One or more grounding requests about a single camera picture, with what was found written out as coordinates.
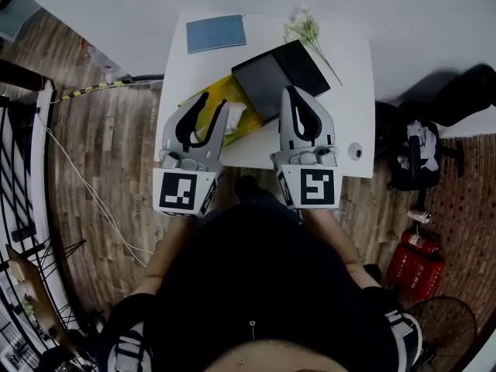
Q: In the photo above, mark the white table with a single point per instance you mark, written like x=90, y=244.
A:
x=348, y=72

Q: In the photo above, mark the clear plastic water jug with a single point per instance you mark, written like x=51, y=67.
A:
x=102, y=58

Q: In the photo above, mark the white artificial flower sprig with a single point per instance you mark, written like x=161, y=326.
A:
x=306, y=25

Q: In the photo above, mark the brown wooden shelf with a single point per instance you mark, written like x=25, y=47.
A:
x=42, y=297

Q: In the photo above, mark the black box lid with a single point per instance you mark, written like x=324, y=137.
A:
x=263, y=80

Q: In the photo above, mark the person's dark shirt torso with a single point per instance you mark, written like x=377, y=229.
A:
x=263, y=277

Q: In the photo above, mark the white clothes bundle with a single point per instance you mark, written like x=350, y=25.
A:
x=424, y=138

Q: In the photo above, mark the person's leg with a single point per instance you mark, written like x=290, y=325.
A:
x=248, y=190

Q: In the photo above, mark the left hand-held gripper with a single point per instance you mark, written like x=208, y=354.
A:
x=176, y=192

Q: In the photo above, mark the red fire extinguisher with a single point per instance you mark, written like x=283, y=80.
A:
x=420, y=242

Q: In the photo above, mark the black floor fan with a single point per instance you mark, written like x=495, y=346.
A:
x=441, y=316

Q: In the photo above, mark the person's left forearm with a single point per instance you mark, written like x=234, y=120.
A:
x=170, y=250

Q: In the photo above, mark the red fire extinguisher box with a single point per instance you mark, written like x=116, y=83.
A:
x=416, y=271

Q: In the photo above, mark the black metal stand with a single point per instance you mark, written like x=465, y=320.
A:
x=58, y=252

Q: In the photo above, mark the black metal railing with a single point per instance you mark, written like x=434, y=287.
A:
x=19, y=74

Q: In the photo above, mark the black office chair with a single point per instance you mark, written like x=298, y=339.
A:
x=465, y=99

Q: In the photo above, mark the person's right forearm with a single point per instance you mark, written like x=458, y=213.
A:
x=333, y=242

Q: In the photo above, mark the yellow box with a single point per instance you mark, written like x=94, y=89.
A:
x=215, y=91

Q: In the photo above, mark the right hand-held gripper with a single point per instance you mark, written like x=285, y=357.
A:
x=317, y=186

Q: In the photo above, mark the blue notebook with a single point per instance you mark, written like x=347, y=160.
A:
x=215, y=33

